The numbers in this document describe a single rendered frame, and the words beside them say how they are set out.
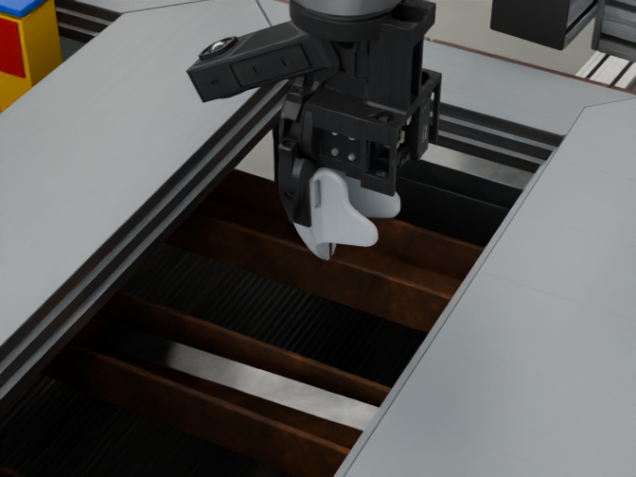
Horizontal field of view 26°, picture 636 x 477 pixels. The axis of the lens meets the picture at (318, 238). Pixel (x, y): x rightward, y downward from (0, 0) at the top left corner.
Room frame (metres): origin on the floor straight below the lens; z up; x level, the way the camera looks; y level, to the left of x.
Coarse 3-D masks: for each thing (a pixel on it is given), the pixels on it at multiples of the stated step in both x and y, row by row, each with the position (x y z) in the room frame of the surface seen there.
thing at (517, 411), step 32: (448, 352) 0.69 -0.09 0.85; (480, 352) 0.69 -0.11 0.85; (416, 384) 0.66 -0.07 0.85; (448, 384) 0.66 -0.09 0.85; (480, 384) 0.66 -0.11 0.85; (512, 384) 0.66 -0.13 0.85; (544, 384) 0.66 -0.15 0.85; (416, 416) 0.63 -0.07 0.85; (448, 416) 0.63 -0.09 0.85; (480, 416) 0.63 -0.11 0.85; (512, 416) 0.63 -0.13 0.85; (544, 416) 0.63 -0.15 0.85; (576, 416) 0.63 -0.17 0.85; (608, 416) 0.63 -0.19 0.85; (512, 448) 0.60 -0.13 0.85; (544, 448) 0.60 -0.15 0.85; (576, 448) 0.60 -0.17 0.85; (608, 448) 0.60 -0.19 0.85
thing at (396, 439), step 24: (384, 432) 0.62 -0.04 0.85; (408, 432) 0.62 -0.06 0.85; (432, 432) 0.62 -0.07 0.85; (360, 456) 0.60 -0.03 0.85; (384, 456) 0.60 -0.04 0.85; (408, 456) 0.60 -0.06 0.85; (432, 456) 0.60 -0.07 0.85; (456, 456) 0.60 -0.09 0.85; (480, 456) 0.60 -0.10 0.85; (504, 456) 0.60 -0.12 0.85
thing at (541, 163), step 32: (64, 0) 1.19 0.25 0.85; (64, 32) 1.17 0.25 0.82; (96, 32) 1.16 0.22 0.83; (256, 96) 1.02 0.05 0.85; (224, 128) 0.97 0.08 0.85; (256, 128) 1.00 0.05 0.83; (448, 128) 0.99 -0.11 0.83; (480, 128) 0.98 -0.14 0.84; (512, 128) 0.97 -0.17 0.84; (192, 160) 0.93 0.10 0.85; (224, 160) 0.95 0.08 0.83; (512, 160) 0.96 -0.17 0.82; (544, 160) 0.95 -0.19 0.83; (160, 192) 0.88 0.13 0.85; (192, 192) 0.91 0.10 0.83; (128, 224) 0.84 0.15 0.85; (160, 224) 0.86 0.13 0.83; (96, 256) 0.80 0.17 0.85; (128, 256) 0.82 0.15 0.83; (480, 256) 0.82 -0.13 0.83; (64, 288) 0.77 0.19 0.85; (96, 288) 0.79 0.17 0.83; (32, 320) 0.73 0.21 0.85; (64, 320) 0.75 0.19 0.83; (0, 352) 0.70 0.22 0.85; (32, 352) 0.72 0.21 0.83; (416, 352) 0.72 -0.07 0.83; (0, 384) 0.68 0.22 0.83; (352, 448) 0.63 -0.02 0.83
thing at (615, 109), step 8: (600, 104) 1.00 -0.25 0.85; (608, 104) 1.00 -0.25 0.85; (616, 104) 1.00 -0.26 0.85; (624, 104) 1.00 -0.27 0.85; (632, 104) 1.00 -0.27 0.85; (600, 112) 0.99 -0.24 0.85; (608, 112) 0.99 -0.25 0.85; (616, 112) 0.99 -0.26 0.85; (624, 112) 0.99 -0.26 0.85; (632, 112) 0.99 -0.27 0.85; (632, 120) 0.98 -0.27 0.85
